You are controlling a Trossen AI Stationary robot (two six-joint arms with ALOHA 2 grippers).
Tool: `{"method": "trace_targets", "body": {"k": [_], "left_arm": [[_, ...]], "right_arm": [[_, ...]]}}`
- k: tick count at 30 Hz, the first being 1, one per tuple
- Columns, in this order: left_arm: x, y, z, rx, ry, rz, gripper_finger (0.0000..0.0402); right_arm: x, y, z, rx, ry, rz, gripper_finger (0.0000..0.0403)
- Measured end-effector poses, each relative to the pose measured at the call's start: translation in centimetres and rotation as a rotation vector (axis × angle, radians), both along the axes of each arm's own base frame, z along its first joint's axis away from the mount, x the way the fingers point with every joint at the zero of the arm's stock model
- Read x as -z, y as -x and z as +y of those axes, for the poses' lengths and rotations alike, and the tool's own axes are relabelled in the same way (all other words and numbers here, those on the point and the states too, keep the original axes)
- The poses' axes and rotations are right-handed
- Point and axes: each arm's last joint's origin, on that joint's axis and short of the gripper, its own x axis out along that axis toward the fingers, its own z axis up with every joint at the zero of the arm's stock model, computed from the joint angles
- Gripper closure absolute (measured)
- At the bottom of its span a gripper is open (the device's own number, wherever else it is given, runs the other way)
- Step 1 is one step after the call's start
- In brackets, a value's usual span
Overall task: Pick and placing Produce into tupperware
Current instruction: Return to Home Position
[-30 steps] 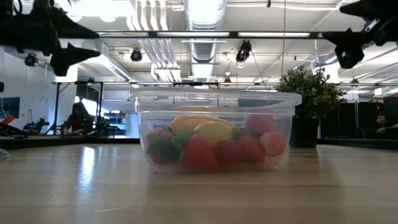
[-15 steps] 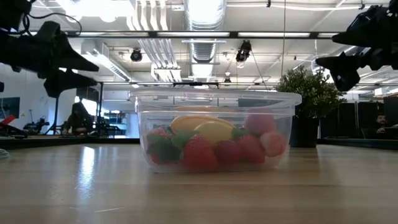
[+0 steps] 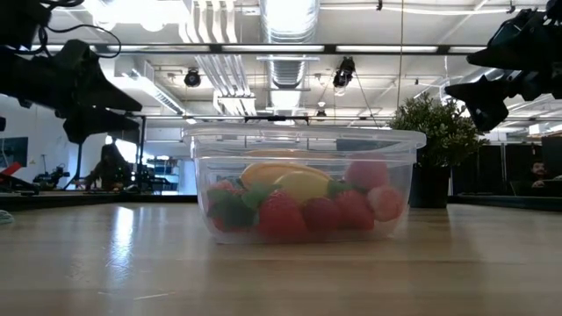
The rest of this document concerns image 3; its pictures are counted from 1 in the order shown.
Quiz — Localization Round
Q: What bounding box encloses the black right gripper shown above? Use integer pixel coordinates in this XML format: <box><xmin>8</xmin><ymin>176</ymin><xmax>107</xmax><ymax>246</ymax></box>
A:
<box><xmin>444</xmin><ymin>0</ymin><xmax>562</xmax><ymax>133</ymax></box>

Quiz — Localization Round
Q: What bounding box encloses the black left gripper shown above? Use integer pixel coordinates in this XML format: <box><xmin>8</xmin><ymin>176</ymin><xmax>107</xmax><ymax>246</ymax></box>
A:
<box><xmin>0</xmin><ymin>39</ymin><xmax>144</xmax><ymax>146</ymax></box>

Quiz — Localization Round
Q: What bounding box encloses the pink toy peach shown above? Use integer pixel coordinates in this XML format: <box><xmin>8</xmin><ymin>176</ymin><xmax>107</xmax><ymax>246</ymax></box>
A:
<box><xmin>210</xmin><ymin>178</ymin><xmax>238</xmax><ymax>194</ymax></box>
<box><xmin>367</xmin><ymin>184</ymin><xmax>405</xmax><ymax>223</ymax></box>
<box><xmin>344</xmin><ymin>158</ymin><xmax>391</xmax><ymax>190</ymax></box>

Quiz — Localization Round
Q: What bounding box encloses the yellow toy banana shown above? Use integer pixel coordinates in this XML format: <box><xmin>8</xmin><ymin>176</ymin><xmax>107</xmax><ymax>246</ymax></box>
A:
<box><xmin>239</xmin><ymin>148</ymin><xmax>335</xmax><ymax>190</ymax></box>

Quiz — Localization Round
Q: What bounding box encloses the yellow toy lemon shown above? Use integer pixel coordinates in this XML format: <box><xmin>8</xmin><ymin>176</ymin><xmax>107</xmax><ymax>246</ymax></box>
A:
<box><xmin>274</xmin><ymin>169</ymin><xmax>331</xmax><ymax>205</ymax></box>

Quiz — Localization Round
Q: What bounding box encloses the clear plastic tupperware container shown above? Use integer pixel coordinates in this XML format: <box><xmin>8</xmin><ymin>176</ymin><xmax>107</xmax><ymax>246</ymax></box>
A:
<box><xmin>183</xmin><ymin>123</ymin><xmax>428</xmax><ymax>246</ymax></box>

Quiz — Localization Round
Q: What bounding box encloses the person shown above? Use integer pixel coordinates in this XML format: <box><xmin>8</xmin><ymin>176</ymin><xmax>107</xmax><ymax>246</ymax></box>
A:
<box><xmin>85</xmin><ymin>142</ymin><xmax>135</xmax><ymax>193</ymax></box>
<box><xmin>524</xmin><ymin>160</ymin><xmax>555</xmax><ymax>190</ymax></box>

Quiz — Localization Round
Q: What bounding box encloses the green plant in black pot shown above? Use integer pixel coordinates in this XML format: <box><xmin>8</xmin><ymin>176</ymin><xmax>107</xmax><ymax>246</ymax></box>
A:
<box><xmin>388</xmin><ymin>92</ymin><xmax>489</xmax><ymax>210</ymax></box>

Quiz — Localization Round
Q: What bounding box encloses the black room partition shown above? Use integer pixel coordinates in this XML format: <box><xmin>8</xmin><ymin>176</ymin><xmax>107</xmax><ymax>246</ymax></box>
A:
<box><xmin>451</xmin><ymin>135</ymin><xmax>562</xmax><ymax>197</ymax></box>

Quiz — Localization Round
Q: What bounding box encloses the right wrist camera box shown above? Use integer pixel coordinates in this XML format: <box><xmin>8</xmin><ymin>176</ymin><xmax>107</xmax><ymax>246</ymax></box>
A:
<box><xmin>486</xmin><ymin>11</ymin><xmax>550</xmax><ymax>47</ymax></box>

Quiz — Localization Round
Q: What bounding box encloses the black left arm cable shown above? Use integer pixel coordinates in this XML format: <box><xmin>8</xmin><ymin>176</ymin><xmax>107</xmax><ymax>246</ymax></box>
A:
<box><xmin>38</xmin><ymin>0</ymin><xmax>123</xmax><ymax>59</ymax></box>

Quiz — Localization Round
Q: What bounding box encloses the black ceiling-hung camera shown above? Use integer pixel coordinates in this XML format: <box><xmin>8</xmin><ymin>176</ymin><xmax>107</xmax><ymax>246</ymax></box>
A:
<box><xmin>332</xmin><ymin>55</ymin><xmax>357</xmax><ymax>89</ymax></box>
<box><xmin>183</xmin><ymin>68</ymin><xmax>203</xmax><ymax>89</ymax></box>

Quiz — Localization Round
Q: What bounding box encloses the dark wall screen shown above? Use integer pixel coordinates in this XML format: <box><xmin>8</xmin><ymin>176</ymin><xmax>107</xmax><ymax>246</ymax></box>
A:
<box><xmin>0</xmin><ymin>136</ymin><xmax>29</xmax><ymax>168</ymax></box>

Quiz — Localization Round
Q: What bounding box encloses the silver ventilation duct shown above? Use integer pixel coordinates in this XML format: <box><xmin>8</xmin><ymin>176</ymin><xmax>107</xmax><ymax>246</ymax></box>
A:
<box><xmin>258</xmin><ymin>0</ymin><xmax>321</xmax><ymax>89</ymax></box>

